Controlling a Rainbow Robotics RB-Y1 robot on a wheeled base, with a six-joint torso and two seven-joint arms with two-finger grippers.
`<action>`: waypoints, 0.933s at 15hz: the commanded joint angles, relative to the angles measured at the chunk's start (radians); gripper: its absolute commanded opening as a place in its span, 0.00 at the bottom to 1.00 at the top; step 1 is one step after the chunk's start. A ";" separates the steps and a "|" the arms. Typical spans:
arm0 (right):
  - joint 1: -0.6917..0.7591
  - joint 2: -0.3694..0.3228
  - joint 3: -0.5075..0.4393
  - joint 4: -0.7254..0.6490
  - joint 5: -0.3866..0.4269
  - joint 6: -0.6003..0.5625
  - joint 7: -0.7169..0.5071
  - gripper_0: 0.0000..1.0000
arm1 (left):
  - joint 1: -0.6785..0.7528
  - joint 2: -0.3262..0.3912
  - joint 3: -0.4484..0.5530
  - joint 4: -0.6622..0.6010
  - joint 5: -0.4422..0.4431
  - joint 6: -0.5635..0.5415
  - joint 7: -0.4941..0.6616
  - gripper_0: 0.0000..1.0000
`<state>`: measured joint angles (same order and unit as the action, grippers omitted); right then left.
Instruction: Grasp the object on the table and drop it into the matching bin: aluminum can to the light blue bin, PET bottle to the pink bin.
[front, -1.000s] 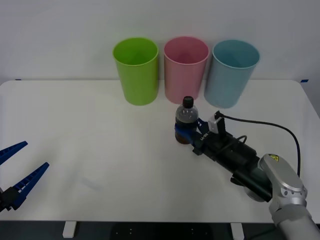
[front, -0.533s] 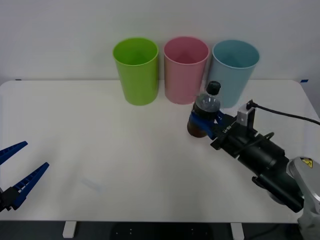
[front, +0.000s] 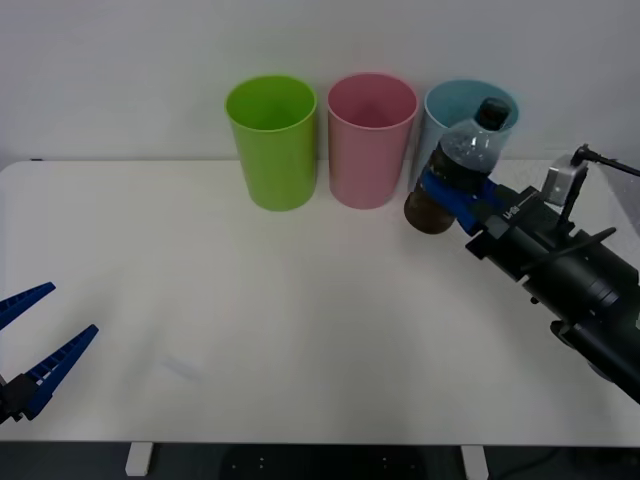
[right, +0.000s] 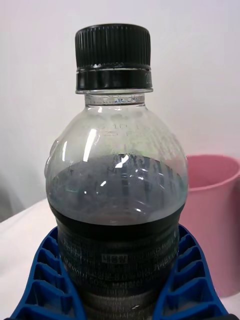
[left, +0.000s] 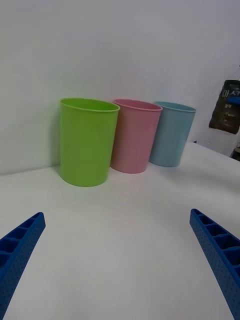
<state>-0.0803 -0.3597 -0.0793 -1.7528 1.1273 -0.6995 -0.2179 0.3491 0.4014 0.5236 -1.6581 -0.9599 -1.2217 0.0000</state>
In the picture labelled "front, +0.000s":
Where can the green plastic bin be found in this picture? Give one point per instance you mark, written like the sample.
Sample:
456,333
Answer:
280,165

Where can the dark drink bottle black cap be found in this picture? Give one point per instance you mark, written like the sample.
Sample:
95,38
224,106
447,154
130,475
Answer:
465,145

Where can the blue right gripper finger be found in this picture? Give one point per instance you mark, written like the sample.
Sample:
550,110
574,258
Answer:
450,192
492,192

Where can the pink plastic bin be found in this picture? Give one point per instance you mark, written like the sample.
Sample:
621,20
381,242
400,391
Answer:
367,165

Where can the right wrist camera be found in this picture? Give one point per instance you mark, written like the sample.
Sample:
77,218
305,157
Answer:
557,182

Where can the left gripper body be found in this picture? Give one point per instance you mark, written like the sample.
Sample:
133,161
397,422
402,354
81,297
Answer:
7,400

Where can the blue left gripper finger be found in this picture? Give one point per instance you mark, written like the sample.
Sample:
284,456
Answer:
22,302
55,360

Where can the white table leg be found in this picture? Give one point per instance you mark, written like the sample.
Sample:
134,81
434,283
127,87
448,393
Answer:
475,462
138,460

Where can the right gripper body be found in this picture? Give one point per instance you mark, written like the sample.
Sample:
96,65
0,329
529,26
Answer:
525,225

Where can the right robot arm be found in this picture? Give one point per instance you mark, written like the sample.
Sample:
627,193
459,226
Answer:
600,295

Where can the pale blue plastic bin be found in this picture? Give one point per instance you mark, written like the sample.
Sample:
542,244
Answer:
450,100

